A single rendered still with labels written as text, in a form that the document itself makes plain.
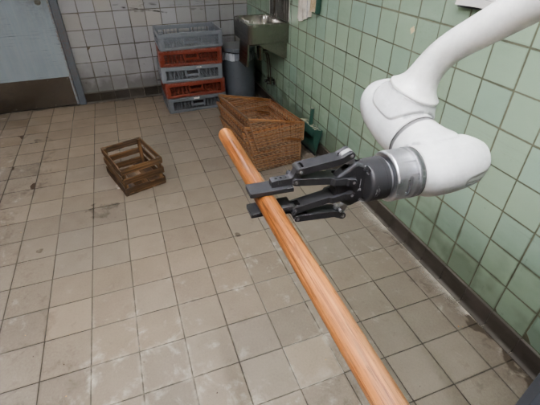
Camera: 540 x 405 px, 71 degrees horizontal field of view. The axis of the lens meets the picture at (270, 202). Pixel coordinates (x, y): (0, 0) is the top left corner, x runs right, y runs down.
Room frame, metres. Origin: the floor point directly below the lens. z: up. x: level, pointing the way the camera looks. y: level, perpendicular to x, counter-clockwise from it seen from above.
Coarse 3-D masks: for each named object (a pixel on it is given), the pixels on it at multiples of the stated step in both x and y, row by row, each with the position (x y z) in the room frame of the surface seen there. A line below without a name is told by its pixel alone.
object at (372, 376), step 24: (240, 168) 0.57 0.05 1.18; (264, 216) 0.44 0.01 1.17; (288, 240) 0.37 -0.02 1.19; (312, 264) 0.32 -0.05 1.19; (312, 288) 0.29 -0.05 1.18; (336, 312) 0.25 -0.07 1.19; (336, 336) 0.23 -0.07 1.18; (360, 336) 0.22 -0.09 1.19; (360, 360) 0.20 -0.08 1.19; (360, 384) 0.18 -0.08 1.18; (384, 384) 0.17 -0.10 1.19
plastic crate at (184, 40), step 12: (180, 24) 4.07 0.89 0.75; (192, 24) 4.11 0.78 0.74; (204, 24) 4.15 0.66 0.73; (156, 36) 3.73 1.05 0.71; (168, 36) 3.64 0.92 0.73; (180, 36) 3.68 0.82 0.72; (192, 36) 4.10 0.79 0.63; (204, 36) 4.14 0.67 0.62; (216, 36) 4.03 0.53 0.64; (168, 48) 3.63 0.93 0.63; (180, 48) 3.67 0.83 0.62; (192, 48) 3.72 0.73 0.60
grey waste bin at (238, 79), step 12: (228, 48) 3.94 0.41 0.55; (252, 48) 4.02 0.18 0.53; (228, 60) 3.94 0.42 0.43; (252, 60) 4.03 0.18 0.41; (228, 72) 3.96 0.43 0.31; (240, 72) 3.93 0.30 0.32; (252, 72) 4.02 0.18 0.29; (228, 84) 3.96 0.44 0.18; (240, 84) 3.93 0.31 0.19; (252, 84) 4.02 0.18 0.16; (252, 96) 4.01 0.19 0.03
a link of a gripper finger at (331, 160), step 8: (336, 152) 0.53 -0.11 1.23; (352, 152) 0.52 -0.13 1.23; (304, 160) 0.52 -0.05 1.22; (312, 160) 0.52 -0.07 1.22; (320, 160) 0.51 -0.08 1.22; (328, 160) 0.51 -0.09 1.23; (336, 160) 0.51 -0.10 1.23; (344, 160) 0.52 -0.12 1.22; (296, 168) 0.50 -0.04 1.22; (304, 168) 0.49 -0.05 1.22; (312, 168) 0.50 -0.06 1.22; (320, 168) 0.50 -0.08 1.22; (328, 168) 0.51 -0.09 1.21
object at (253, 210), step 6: (276, 198) 0.51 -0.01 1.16; (282, 198) 0.51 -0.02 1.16; (252, 204) 0.49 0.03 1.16; (282, 204) 0.49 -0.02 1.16; (288, 204) 0.49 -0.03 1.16; (252, 210) 0.48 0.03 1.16; (258, 210) 0.48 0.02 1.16; (288, 210) 0.48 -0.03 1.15; (252, 216) 0.46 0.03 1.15; (258, 216) 0.47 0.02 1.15
